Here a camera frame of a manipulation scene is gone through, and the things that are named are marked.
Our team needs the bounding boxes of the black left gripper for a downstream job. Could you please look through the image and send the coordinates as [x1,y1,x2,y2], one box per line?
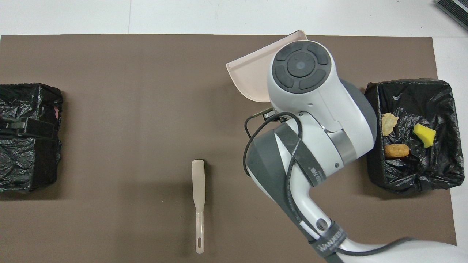
[0,116,59,141]

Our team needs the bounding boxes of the brown bread roll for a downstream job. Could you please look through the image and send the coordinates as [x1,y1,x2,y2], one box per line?
[385,144,411,159]

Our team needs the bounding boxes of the golden croissant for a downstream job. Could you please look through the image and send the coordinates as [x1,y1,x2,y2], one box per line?
[381,113,399,136]

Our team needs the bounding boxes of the beige plastic dustpan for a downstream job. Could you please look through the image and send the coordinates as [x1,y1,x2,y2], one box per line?
[226,30,308,103]

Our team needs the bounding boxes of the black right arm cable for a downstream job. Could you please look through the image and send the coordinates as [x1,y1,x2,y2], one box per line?
[243,108,417,256]

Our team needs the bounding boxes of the brown table mat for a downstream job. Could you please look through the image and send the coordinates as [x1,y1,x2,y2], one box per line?
[0,34,457,263]

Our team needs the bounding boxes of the beige hand brush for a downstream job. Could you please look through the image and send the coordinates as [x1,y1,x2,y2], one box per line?
[192,159,206,254]

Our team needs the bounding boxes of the black bag lined bin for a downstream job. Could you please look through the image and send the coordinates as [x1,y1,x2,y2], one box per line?
[364,78,465,194]
[0,83,63,193]

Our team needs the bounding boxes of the black ribbed object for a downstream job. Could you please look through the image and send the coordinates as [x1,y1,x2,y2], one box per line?
[435,0,468,31]

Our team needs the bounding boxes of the yellow sponge piece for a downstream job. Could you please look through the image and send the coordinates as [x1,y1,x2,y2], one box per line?
[412,123,437,148]

